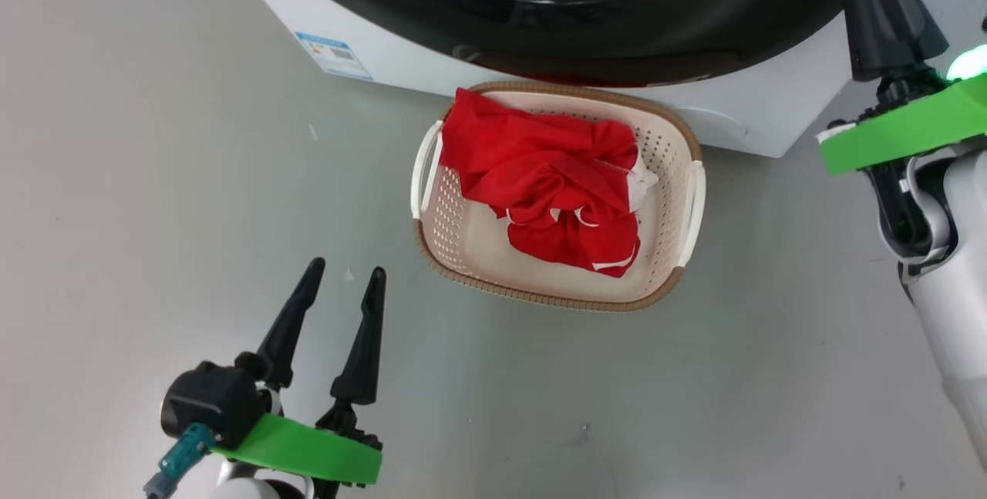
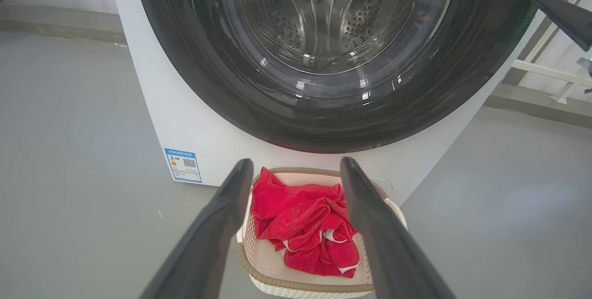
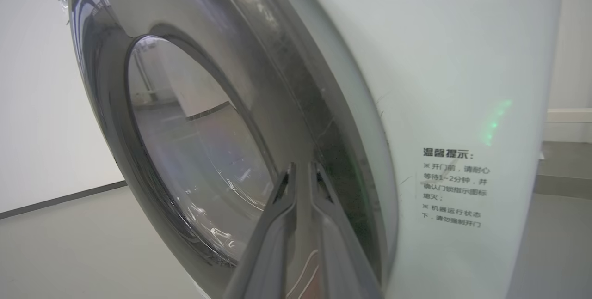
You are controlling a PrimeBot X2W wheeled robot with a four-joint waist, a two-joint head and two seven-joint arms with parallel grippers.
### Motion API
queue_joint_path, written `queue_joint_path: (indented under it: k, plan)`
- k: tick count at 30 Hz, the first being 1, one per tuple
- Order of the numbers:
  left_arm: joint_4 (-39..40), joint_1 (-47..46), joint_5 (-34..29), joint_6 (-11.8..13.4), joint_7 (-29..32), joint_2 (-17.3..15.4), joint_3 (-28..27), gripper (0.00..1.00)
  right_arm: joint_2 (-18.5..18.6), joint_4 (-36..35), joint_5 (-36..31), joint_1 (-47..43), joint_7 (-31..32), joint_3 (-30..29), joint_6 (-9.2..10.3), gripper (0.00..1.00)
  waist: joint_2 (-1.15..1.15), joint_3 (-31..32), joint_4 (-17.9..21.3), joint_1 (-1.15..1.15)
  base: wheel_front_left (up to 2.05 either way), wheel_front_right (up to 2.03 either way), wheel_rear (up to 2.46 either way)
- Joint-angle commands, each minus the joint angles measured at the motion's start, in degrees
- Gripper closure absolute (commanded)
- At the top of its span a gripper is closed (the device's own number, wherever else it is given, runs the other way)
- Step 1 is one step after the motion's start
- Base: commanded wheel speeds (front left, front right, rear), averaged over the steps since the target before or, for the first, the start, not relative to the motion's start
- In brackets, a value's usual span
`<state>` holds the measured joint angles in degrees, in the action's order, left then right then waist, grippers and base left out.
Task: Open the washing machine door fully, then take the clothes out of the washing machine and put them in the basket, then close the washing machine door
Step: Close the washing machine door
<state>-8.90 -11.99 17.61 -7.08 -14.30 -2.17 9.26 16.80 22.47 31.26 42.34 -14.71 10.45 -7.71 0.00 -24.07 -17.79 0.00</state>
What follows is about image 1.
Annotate blue energy label sticker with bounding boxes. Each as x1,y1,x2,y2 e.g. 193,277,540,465
295,32,374,82

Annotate red shorts with white trim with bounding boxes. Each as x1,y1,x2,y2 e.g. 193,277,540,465
505,202,642,278

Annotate red shirt with white sleeves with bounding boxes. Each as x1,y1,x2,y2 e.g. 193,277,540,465
440,88,659,231

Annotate right gripper body, green band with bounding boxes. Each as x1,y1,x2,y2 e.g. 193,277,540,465
819,71,987,259

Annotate teal left camera cable plug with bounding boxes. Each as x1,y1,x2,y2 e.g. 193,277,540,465
143,422,215,499

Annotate cream perforated basket, brown rim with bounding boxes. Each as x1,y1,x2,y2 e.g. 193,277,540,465
411,81,706,312

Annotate white front-load washing machine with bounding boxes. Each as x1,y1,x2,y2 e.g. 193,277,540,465
218,0,965,159

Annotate left gripper body, green band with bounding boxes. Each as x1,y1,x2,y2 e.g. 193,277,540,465
214,405,382,499

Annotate round white filter cover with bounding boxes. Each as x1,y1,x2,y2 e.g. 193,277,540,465
690,106,749,143

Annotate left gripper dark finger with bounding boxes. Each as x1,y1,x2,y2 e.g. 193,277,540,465
331,267,387,407
235,258,326,390

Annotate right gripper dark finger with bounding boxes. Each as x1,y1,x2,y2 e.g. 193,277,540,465
870,0,949,77
842,0,895,82

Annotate glass washing machine door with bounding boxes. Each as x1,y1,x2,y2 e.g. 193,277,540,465
254,0,849,89

